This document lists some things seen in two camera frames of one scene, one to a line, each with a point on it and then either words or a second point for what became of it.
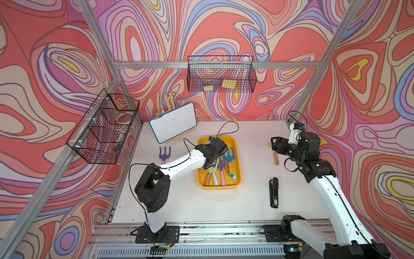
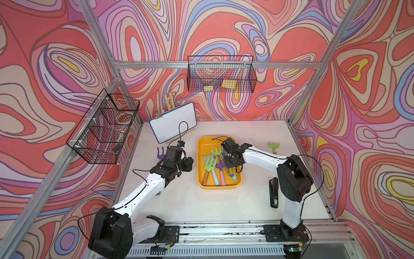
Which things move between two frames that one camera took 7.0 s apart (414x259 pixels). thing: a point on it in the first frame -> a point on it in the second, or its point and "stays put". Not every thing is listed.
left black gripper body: (214, 162) -> (183, 165)
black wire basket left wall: (99, 136) stays put
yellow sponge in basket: (229, 83) stays put
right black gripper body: (284, 148) -> (230, 162)
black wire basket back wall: (221, 74) stays put
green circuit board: (161, 248) stays put
